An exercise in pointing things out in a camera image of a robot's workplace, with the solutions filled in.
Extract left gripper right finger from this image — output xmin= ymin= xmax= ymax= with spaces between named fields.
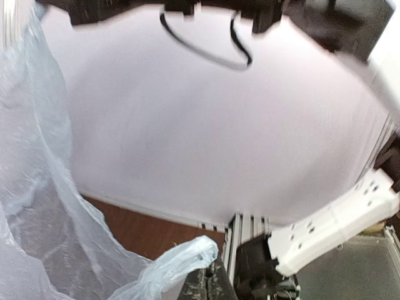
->
xmin=207 ymin=257 xmax=238 ymax=300

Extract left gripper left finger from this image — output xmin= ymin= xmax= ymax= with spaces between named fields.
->
xmin=177 ymin=268 xmax=210 ymax=300

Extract translucent blue plastic trash bag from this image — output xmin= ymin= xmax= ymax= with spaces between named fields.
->
xmin=1 ymin=4 xmax=218 ymax=299

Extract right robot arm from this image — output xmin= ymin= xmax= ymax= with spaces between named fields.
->
xmin=233 ymin=168 xmax=399 ymax=299

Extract right aluminium frame post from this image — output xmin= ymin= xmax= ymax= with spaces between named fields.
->
xmin=1 ymin=0 xmax=33 ymax=49

